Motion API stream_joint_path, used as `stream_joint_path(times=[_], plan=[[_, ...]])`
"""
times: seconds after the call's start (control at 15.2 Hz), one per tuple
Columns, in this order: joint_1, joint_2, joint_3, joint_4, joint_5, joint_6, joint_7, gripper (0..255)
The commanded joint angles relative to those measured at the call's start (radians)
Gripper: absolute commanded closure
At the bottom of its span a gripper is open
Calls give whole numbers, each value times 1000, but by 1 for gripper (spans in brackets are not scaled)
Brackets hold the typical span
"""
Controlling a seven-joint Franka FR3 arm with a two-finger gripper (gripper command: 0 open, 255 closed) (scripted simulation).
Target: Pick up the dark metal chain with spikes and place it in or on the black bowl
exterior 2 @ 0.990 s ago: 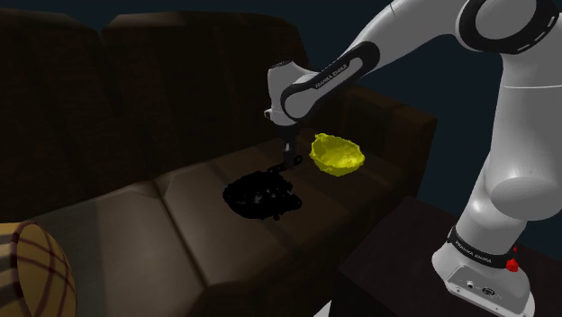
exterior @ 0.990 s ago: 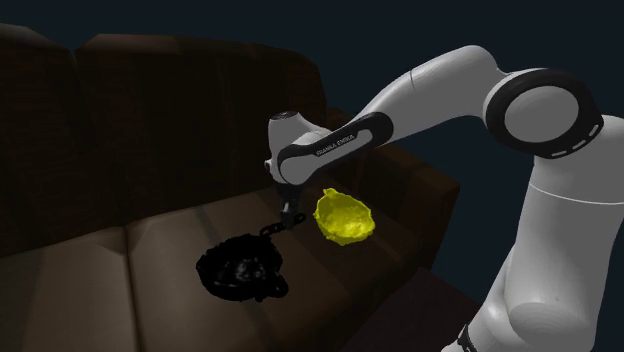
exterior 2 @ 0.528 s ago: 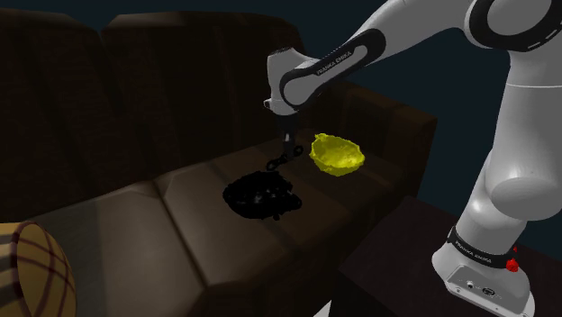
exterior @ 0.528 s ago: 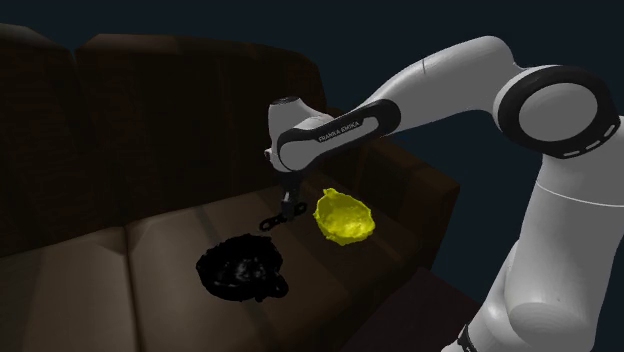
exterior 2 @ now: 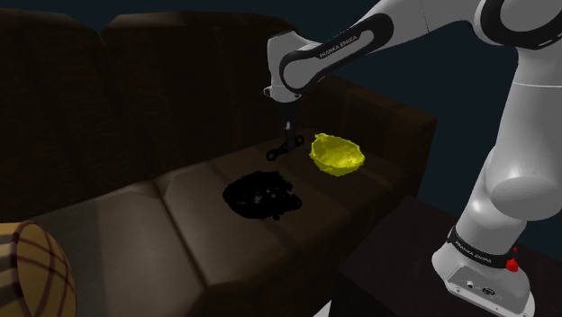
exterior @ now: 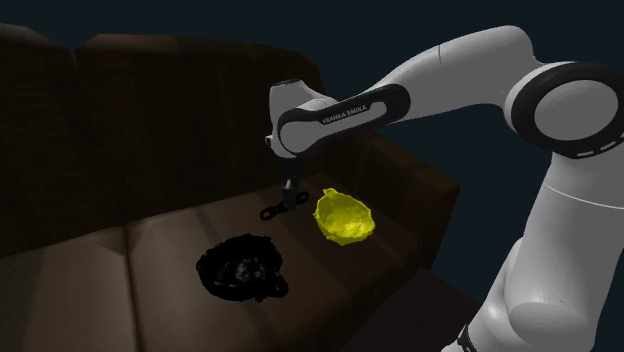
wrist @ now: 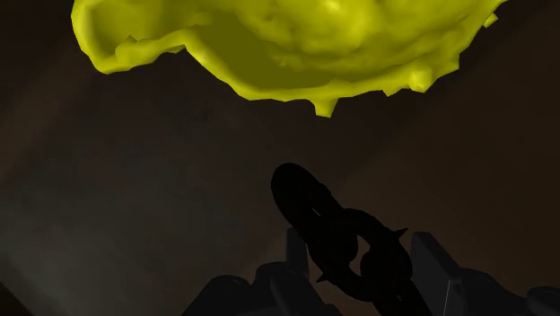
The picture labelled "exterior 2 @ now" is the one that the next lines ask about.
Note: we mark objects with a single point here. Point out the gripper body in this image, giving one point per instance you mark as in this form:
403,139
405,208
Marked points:
290,116

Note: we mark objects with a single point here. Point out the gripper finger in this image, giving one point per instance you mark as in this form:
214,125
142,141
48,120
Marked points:
278,153
299,141

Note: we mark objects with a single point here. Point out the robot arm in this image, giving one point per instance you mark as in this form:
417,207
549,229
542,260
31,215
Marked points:
522,145

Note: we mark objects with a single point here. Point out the yellow bowl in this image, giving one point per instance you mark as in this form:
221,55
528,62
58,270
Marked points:
337,154

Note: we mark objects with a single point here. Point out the black lumpy object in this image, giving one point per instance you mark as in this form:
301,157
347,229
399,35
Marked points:
259,195

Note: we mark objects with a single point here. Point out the dark brown sofa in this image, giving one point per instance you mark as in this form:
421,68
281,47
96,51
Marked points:
145,131

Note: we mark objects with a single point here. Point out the tan plaid cushion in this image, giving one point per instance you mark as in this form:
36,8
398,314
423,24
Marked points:
33,272

